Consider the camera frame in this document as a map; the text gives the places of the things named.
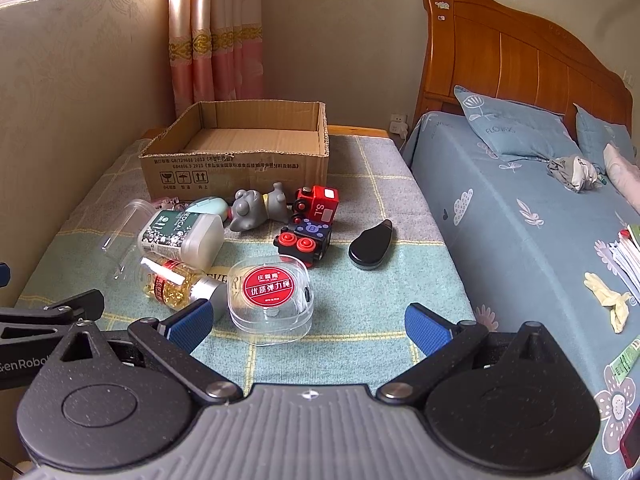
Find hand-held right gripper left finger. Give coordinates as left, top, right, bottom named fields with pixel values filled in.
left=35, top=299, right=246, bottom=408

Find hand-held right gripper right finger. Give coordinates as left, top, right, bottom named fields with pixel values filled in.
left=375, top=302, right=581, bottom=407

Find yellow capsule bottle silver cap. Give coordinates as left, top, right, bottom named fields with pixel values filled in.
left=137, top=256, right=228, bottom=319

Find green white wipes canister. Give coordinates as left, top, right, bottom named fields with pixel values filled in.
left=137, top=210, right=225, bottom=271

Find clear plastic box red label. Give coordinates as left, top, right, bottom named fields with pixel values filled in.
left=227, top=255, right=316, bottom=335

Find black oval case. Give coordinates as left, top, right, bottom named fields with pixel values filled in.
left=348, top=219, right=396, bottom=271

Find black toy train red wheels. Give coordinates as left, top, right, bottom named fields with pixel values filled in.
left=273, top=215, right=334, bottom=269

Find cardboard box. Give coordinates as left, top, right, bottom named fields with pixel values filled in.
left=138, top=100, right=331, bottom=202

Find plaid blanket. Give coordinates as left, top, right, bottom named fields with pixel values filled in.
left=15, top=132, right=477, bottom=397

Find clear plastic cup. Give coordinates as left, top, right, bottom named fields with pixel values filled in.
left=101, top=199, right=157, bottom=282

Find blue floral bed sheet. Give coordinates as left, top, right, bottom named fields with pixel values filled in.
left=401, top=110, right=640, bottom=480

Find mint green earbuds case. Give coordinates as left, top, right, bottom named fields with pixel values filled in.
left=185, top=196, right=232, bottom=221

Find yellow rubber glove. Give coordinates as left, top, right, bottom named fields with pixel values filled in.
left=584, top=272, right=634, bottom=335

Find green packet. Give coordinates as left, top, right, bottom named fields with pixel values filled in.
left=609, top=337, right=640, bottom=377

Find stack of papers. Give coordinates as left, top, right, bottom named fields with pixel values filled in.
left=607, top=225, right=640, bottom=307

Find crumpled grey cloth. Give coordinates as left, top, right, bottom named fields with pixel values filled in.
left=546, top=155, right=609, bottom=194

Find large blue floral pillow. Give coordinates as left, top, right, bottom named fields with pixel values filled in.
left=453, top=85, right=586, bottom=164

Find red phone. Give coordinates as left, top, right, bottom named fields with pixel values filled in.
left=620, top=415, right=640, bottom=470

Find pink pillow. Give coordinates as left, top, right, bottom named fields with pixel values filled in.
left=602, top=143, right=640, bottom=202

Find wooden headboard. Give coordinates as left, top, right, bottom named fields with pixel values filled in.
left=412, top=0, right=637, bottom=134

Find pink patterned curtain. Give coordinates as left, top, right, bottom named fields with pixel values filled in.
left=167, top=0, right=266, bottom=119

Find wooden bed frame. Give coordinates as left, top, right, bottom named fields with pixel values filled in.
left=140, top=125, right=401, bottom=149

